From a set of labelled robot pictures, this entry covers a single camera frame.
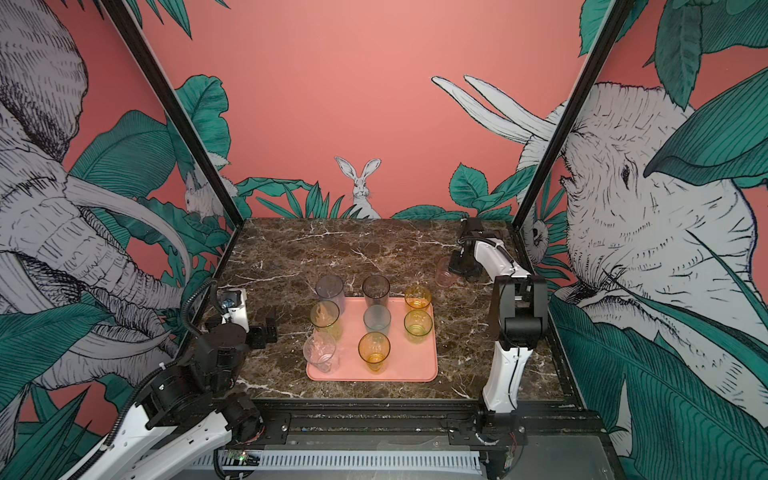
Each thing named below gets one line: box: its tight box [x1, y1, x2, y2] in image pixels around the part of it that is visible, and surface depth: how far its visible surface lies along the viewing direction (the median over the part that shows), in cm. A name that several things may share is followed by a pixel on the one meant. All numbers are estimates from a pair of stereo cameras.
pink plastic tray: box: [306, 297, 438, 382], surface depth 85 cm
